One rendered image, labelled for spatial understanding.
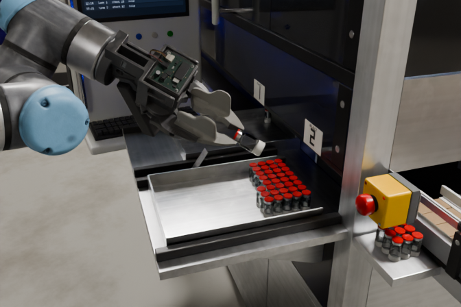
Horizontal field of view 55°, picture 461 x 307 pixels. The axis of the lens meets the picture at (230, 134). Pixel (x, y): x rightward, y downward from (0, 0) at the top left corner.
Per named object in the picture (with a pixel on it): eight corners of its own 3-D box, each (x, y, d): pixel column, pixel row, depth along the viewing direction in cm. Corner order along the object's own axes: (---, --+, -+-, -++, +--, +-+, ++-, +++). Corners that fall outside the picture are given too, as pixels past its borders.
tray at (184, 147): (265, 116, 151) (266, 107, 150) (299, 148, 129) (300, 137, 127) (167, 129, 142) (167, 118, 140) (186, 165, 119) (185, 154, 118)
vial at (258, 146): (263, 146, 65) (237, 132, 65) (267, 141, 63) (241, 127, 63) (256, 158, 64) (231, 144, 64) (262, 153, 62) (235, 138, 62)
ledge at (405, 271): (408, 231, 96) (409, 224, 95) (453, 271, 85) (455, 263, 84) (352, 244, 92) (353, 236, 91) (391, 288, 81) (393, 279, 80)
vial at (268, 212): (270, 212, 99) (272, 194, 97) (274, 218, 97) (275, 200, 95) (261, 214, 98) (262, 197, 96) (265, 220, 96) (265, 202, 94)
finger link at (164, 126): (192, 146, 61) (139, 111, 61) (190, 150, 62) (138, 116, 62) (210, 121, 63) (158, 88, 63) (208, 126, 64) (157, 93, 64)
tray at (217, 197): (274, 166, 119) (275, 155, 117) (322, 221, 96) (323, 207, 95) (148, 187, 109) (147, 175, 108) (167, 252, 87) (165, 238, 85)
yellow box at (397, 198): (390, 202, 88) (396, 171, 86) (414, 223, 82) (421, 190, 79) (357, 209, 86) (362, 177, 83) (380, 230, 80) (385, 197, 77)
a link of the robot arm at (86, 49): (68, 77, 63) (100, 38, 67) (96, 92, 63) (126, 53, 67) (64, 46, 56) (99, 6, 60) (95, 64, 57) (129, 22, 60)
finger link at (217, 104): (252, 117, 60) (190, 88, 59) (240, 134, 65) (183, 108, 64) (259, 99, 61) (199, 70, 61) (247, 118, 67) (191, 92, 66)
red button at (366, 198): (368, 205, 85) (371, 188, 83) (381, 217, 81) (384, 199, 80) (351, 209, 84) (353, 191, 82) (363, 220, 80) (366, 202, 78)
